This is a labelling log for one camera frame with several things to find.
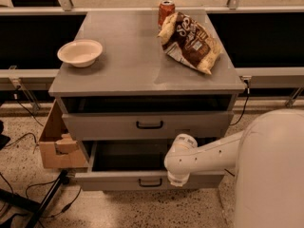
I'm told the grey drawer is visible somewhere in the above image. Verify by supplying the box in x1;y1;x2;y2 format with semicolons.
63;112;233;141
74;139;226;192

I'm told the grey drawer cabinet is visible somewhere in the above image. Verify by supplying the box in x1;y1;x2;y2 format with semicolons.
47;9;247;192

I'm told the orange soda can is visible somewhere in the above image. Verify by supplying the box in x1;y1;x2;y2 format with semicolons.
158;0;175;27

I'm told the grey top drawer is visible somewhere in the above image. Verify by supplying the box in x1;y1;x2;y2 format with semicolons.
63;112;233;141

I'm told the white paper bowl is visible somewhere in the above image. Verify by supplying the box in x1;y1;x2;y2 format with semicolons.
57;39;103;68

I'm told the black cable behind cabinet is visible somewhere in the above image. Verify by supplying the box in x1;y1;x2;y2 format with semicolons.
230;78;251;126

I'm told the black tripod stand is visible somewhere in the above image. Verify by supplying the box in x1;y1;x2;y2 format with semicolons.
0;170;68;228

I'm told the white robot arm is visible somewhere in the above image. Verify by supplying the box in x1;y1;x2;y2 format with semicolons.
164;109;304;228

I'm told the brown chip bag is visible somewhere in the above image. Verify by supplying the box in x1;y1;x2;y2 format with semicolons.
158;12;221;75

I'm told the cardboard box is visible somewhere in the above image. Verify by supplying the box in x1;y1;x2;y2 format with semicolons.
39;101;87;169

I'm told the black cable left floor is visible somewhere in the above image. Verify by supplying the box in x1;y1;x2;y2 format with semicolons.
25;179;83;219

